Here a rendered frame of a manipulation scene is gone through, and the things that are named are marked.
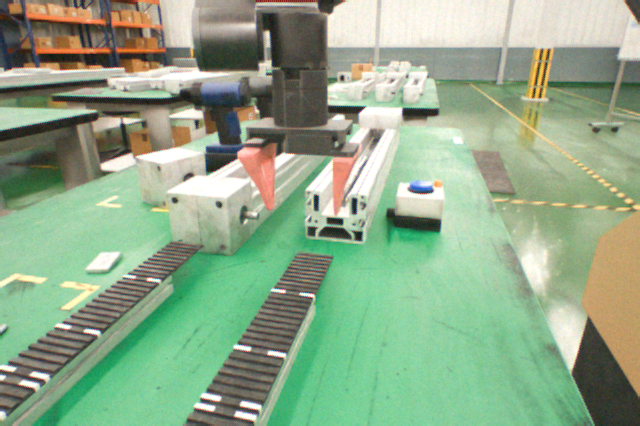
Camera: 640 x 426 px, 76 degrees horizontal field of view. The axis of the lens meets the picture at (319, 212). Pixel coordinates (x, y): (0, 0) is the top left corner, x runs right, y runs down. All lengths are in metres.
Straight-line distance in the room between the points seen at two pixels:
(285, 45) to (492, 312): 0.38
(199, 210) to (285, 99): 0.28
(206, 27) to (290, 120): 0.11
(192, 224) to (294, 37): 0.35
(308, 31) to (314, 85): 0.05
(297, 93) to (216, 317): 0.27
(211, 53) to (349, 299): 0.32
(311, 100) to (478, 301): 0.32
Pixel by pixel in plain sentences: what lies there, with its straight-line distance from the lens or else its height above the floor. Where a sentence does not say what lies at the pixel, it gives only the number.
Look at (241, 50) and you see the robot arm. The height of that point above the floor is 1.07.
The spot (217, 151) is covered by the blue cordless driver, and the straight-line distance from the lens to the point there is 1.08.
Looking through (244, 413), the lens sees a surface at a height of 0.81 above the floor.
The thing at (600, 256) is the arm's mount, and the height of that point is 0.85.
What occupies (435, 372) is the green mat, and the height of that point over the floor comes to 0.78.
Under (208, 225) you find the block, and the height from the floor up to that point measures 0.83.
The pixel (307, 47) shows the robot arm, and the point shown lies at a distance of 0.41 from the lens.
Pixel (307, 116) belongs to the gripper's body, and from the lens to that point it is 0.41.
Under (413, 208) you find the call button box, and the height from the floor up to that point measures 0.82.
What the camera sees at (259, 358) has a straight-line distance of 0.39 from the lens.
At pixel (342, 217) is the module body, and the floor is 0.82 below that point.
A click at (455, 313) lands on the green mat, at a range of 0.53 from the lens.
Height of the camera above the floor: 1.07
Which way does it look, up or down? 22 degrees down
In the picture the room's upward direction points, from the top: straight up
